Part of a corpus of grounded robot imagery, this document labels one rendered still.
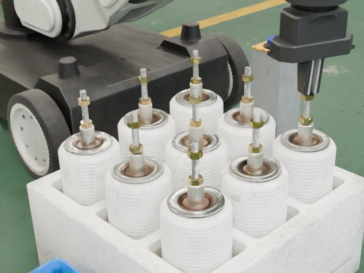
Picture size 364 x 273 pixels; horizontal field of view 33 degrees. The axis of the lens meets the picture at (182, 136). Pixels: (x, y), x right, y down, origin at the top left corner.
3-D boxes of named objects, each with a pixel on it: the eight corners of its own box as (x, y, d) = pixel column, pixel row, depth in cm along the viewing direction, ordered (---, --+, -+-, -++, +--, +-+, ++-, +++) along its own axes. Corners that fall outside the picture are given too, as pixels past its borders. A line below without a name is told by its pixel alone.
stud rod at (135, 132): (131, 160, 88) (128, 112, 85) (137, 157, 89) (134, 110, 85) (136, 162, 88) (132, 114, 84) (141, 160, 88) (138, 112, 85)
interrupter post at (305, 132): (316, 143, 95) (317, 124, 94) (303, 147, 94) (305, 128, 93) (305, 137, 97) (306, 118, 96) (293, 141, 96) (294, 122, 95)
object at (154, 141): (161, 231, 106) (156, 137, 98) (114, 217, 110) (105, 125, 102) (187, 203, 114) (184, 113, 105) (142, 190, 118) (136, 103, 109)
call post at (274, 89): (246, 189, 130) (250, 47, 116) (268, 177, 134) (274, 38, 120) (273, 202, 126) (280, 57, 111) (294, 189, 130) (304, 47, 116)
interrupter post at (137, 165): (147, 175, 88) (146, 154, 87) (130, 177, 88) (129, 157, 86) (144, 167, 90) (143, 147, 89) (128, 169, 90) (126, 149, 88)
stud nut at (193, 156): (204, 158, 78) (204, 152, 77) (192, 161, 77) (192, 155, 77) (197, 151, 79) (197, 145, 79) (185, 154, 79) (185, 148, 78)
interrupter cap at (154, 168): (169, 181, 87) (169, 176, 86) (116, 189, 85) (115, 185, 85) (157, 156, 93) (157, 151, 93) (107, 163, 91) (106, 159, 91)
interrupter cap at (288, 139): (340, 145, 94) (340, 141, 94) (301, 159, 91) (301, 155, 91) (307, 127, 100) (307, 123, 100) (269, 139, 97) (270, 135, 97)
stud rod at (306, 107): (302, 132, 94) (305, 86, 91) (301, 129, 95) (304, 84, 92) (309, 132, 94) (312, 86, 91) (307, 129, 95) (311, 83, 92)
